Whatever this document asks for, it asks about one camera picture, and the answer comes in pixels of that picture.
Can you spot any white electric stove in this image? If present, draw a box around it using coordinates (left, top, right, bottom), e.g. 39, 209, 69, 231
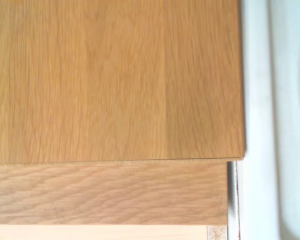
226, 0, 300, 240

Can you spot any large wooden cutting board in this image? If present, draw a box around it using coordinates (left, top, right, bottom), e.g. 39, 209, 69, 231
0, 0, 248, 166

